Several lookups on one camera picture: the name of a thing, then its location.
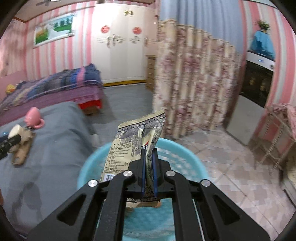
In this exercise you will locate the white round bun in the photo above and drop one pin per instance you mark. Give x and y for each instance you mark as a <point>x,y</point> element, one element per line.
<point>16,130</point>

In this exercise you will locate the framed wedding photo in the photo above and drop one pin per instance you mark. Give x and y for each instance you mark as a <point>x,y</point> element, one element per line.
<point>54,29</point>

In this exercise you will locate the white wardrobe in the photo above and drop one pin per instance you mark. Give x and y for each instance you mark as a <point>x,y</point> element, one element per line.
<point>123,35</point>

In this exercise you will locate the pink cloth on table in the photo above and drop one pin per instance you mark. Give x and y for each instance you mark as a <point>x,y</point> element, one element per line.
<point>289,114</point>

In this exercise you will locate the bed with plaid quilt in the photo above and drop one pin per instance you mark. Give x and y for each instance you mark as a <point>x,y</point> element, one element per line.
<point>82,86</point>

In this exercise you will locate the wooden desk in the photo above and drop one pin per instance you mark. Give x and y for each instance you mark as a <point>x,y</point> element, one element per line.
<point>151,60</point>

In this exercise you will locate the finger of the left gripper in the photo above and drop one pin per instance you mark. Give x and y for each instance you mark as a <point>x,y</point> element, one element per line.
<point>9,143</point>

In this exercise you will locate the yellow duck plush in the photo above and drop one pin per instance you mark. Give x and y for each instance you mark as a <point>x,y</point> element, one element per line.
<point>10,89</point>

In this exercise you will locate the floral divider curtain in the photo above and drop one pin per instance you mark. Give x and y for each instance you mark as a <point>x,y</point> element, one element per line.
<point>198,61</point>

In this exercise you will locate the ceiling fan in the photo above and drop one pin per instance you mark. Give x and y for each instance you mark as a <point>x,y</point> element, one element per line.
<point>47,2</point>

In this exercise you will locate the grey table cloth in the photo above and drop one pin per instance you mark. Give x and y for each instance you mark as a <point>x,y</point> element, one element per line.
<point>49,174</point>

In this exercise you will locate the silver snack packet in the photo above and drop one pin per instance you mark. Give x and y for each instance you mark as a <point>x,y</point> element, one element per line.
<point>136,139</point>

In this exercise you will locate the blue cloth cover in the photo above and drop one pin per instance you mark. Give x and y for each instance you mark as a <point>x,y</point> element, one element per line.
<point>262,44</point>

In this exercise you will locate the wicker side table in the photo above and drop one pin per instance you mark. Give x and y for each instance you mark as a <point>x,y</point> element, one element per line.
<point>275,139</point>

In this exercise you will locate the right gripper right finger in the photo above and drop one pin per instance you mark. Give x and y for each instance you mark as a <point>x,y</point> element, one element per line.
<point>201,210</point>

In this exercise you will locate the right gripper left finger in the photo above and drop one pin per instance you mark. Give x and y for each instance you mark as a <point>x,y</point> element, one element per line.
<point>95,211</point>

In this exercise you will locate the beige drawstring pouch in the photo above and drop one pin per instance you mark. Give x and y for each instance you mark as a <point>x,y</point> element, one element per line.
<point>28,135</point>

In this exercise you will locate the pink pig mug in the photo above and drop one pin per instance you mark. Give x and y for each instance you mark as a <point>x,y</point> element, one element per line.
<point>33,119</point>

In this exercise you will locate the tan phone case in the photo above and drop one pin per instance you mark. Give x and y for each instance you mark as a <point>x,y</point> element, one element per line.
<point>22,153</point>

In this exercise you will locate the water dispenser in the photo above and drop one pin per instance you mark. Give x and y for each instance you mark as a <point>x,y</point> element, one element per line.
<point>252,97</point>

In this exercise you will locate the small potted plant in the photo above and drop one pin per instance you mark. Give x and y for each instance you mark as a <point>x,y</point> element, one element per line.
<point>264,26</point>

